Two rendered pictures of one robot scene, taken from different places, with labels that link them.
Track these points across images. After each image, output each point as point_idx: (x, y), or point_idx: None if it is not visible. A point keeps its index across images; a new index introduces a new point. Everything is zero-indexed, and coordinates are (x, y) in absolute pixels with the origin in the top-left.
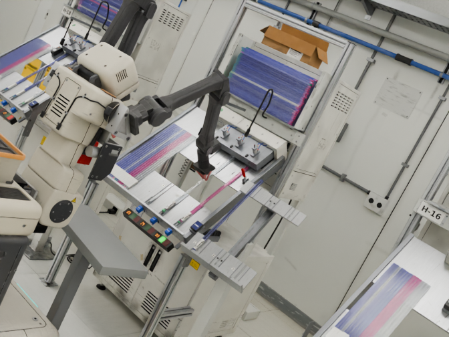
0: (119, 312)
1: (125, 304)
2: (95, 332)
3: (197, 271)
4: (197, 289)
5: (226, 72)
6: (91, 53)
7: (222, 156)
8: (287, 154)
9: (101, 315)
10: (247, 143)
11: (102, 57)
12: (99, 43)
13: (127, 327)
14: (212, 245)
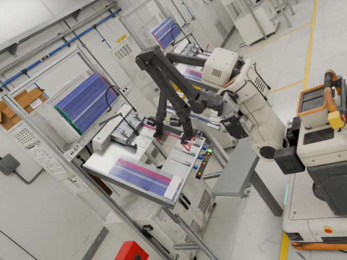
0: (207, 234)
1: (204, 227)
2: (239, 219)
3: None
4: (195, 170)
5: (66, 130)
6: (223, 62)
7: (136, 137)
8: None
9: (221, 232)
10: (128, 122)
11: (225, 56)
12: (212, 61)
13: (216, 221)
14: (211, 119)
